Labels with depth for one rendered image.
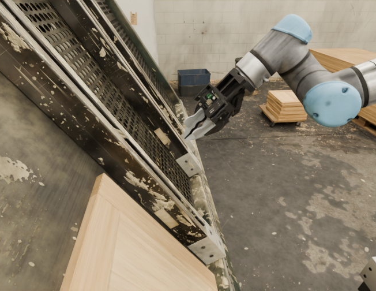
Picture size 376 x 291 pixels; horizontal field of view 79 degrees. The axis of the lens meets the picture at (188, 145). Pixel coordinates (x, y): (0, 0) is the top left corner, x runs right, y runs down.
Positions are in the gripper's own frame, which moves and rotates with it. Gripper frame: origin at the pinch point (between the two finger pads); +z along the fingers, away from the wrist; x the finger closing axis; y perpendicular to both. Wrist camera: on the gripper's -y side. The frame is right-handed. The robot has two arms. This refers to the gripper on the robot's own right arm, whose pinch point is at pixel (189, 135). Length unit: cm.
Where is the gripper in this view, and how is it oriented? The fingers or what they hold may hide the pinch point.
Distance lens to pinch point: 61.4
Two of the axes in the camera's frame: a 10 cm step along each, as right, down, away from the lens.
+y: -4.3, -0.1, -9.0
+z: -6.9, 6.5, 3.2
